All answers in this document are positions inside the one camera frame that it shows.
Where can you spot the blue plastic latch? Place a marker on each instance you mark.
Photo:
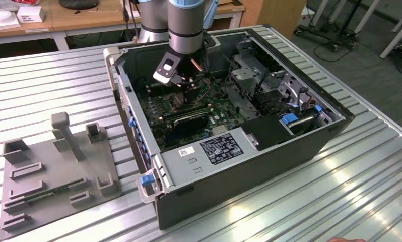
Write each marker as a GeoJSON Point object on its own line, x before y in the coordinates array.
{"type": "Point", "coordinates": [289, 119]}

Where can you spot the silver cage bracket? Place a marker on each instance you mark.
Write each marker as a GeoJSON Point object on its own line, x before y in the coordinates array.
{"type": "Point", "coordinates": [245, 74]}

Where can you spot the wooden cabinet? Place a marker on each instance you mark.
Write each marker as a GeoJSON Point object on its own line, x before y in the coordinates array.
{"type": "Point", "coordinates": [282, 15]}

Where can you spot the CPU socket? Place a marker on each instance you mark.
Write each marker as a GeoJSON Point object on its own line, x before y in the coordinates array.
{"type": "Point", "coordinates": [173, 106]}

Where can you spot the silver power supply unit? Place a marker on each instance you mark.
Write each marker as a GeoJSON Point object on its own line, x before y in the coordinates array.
{"type": "Point", "coordinates": [185, 169]}

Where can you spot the black plastic duct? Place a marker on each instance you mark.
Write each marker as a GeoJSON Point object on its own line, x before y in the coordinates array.
{"type": "Point", "coordinates": [265, 133]}

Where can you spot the green motherboard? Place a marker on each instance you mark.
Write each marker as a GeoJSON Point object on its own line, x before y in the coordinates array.
{"type": "Point", "coordinates": [221, 100]}

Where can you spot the black round base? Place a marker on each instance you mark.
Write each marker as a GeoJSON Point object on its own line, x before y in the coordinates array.
{"type": "Point", "coordinates": [78, 3]}

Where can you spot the blue slot clip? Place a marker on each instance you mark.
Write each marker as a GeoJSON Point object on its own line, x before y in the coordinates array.
{"type": "Point", "coordinates": [133, 122]}
{"type": "Point", "coordinates": [143, 146]}

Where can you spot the blue latch tab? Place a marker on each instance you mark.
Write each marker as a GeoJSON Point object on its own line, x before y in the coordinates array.
{"type": "Point", "coordinates": [146, 181]}

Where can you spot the green RAM stick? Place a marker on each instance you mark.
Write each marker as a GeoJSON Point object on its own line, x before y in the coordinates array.
{"type": "Point", "coordinates": [46, 194]}

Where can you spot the small blue clip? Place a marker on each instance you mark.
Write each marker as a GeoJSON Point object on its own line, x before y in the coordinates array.
{"type": "Point", "coordinates": [317, 109]}

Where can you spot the grey PC case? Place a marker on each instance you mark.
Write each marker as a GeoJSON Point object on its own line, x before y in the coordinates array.
{"type": "Point", "coordinates": [241, 181]}

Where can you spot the red bag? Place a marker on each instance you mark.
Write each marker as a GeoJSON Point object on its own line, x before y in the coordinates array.
{"type": "Point", "coordinates": [26, 2]}

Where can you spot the grey metal drive cage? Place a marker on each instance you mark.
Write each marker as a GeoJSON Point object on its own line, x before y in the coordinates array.
{"type": "Point", "coordinates": [245, 61]}

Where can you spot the white cardboard box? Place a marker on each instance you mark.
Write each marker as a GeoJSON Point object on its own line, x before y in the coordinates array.
{"type": "Point", "coordinates": [31, 15]}

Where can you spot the black wheeled stand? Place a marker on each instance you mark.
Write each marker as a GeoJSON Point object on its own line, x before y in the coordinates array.
{"type": "Point", "coordinates": [346, 20]}

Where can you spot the silver chipset heatsink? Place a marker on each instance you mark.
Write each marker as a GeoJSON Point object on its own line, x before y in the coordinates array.
{"type": "Point", "coordinates": [219, 129]}

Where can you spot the wooden desk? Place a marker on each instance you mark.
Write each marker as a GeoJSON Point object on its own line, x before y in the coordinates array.
{"type": "Point", "coordinates": [87, 17]}

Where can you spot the grey parts rack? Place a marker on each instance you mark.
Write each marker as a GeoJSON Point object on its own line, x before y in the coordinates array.
{"type": "Point", "coordinates": [52, 164]}

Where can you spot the black expansion card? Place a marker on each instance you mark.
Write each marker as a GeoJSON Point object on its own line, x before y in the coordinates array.
{"type": "Point", "coordinates": [191, 124]}

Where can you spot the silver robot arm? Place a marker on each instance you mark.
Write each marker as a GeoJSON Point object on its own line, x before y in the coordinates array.
{"type": "Point", "coordinates": [186, 25]}

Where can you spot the white table leg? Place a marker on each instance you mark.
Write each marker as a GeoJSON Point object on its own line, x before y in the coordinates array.
{"type": "Point", "coordinates": [365, 15]}
{"type": "Point", "coordinates": [400, 38]}

